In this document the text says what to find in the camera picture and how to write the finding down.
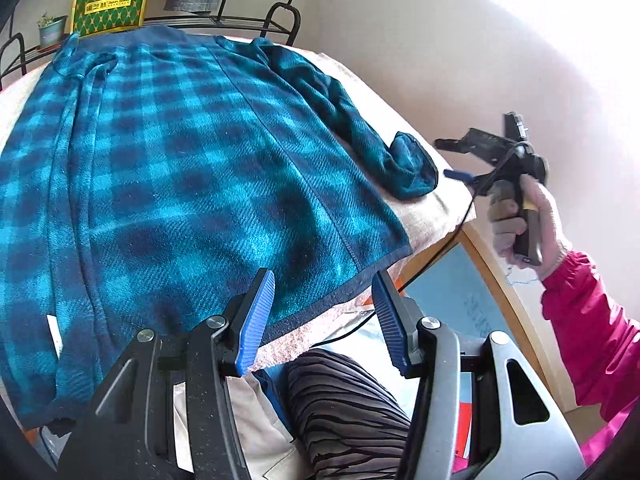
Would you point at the potted plant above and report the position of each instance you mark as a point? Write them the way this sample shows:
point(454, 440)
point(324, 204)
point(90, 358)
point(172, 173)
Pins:
point(51, 32)

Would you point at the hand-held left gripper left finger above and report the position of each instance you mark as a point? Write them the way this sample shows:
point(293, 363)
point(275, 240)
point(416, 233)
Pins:
point(255, 320)

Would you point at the pink checked blanket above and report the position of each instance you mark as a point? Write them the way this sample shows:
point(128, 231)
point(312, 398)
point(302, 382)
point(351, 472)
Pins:
point(430, 215)

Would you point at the person's right hand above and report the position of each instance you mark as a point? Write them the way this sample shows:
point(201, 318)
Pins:
point(550, 225)

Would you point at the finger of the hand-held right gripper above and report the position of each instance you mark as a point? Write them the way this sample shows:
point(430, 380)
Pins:
point(457, 142)
point(460, 175)

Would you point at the person's striped trouser leg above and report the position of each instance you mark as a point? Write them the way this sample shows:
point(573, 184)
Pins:
point(345, 410)

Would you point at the black metal clothes rack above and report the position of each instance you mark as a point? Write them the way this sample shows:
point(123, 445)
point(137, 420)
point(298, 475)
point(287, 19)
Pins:
point(225, 21)

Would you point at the beige cloth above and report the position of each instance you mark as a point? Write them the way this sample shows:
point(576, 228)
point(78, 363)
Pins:
point(260, 435)

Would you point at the blue plaid fleece jacket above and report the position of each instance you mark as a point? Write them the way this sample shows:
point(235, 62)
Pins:
point(200, 160)

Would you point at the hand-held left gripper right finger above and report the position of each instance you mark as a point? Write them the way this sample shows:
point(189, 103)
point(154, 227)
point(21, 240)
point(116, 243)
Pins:
point(390, 325)

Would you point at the light blue plastic sheet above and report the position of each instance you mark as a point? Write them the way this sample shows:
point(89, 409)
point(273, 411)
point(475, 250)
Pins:
point(450, 295)

